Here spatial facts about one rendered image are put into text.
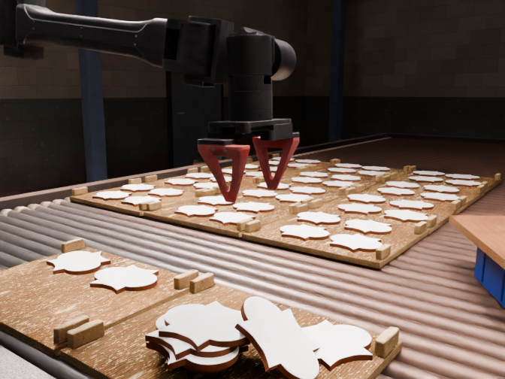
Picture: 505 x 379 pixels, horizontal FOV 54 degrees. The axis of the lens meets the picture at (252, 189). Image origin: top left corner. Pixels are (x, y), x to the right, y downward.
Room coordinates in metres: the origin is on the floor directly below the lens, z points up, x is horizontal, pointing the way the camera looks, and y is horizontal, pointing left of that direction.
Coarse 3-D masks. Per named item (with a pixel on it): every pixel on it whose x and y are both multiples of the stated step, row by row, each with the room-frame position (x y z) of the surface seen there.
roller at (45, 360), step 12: (0, 336) 0.79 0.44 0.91; (12, 336) 0.78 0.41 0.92; (12, 348) 0.75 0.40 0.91; (24, 348) 0.74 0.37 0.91; (36, 360) 0.71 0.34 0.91; (48, 360) 0.70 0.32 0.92; (60, 360) 0.70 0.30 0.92; (48, 372) 0.69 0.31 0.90; (60, 372) 0.68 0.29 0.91; (72, 372) 0.67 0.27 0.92; (84, 372) 0.66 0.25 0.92
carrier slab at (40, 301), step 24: (24, 264) 1.08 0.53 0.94; (120, 264) 1.08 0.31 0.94; (144, 264) 1.08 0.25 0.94; (0, 288) 0.94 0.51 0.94; (24, 288) 0.94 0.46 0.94; (48, 288) 0.94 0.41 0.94; (72, 288) 0.94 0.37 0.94; (96, 288) 0.94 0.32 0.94; (168, 288) 0.94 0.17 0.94; (0, 312) 0.83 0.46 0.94; (24, 312) 0.83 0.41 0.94; (48, 312) 0.83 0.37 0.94; (72, 312) 0.83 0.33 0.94; (96, 312) 0.83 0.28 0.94; (120, 312) 0.83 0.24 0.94; (144, 312) 0.85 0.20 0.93; (24, 336) 0.75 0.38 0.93; (48, 336) 0.74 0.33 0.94
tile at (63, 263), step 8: (64, 256) 1.11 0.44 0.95; (72, 256) 1.11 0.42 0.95; (80, 256) 1.11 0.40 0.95; (88, 256) 1.11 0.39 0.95; (96, 256) 1.11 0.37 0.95; (48, 264) 1.08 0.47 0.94; (56, 264) 1.06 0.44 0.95; (64, 264) 1.06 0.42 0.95; (72, 264) 1.06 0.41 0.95; (80, 264) 1.06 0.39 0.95; (88, 264) 1.06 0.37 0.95; (96, 264) 1.06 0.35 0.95; (104, 264) 1.08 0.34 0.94; (56, 272) 1.02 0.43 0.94; (72, 272) 1.02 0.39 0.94; (80, 272) 1.02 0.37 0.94; (88, 272) 1.02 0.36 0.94
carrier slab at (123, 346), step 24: (216, 288) 0.94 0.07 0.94; (120, 336) 0.74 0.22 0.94; (144, 336) 0.74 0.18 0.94; (72, 360) 0.68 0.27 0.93; (96, 360) 0.67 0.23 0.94; (120, 360) 0.67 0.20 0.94; (144, 360) 0.67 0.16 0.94; (240, 360) 0.67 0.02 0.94; (360, 360) 0.67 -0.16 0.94; (384, 360) 0.67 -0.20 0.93
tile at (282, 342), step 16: (256, 304) 0.69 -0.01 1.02; (272, 304) 0.71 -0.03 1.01; (256, 320) 0.65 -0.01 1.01; (272, 320) 0.67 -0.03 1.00; (288, 320) 0.69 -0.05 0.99; (256, 336) 0.62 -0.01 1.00; (272, 336) 0.64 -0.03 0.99; (288, 336) 0.66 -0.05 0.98; (304, 336) 0.68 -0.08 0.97; (272, 352) 0.61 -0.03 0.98; (288, 352) 0.63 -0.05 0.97; (304, 352) 0.65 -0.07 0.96; (272, 368) 0.59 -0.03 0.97; (288, 368) 0.60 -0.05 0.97; (304, 368) 0.62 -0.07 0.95
